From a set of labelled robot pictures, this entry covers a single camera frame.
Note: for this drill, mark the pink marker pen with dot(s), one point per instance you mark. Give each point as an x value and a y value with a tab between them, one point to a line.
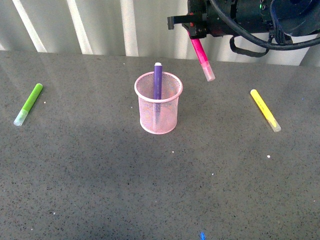
203	59

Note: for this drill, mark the purple marker pen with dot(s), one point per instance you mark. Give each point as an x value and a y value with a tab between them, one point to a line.
157	89

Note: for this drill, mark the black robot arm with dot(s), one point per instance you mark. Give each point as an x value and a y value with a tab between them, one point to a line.
295	18

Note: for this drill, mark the pink mesh pen cup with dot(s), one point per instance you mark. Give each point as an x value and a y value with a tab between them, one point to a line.
172	88

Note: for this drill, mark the yellow marker pen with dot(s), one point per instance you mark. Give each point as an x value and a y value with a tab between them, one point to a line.
265	110

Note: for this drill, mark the green marker pen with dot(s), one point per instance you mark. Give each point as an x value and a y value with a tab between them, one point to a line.
23	113

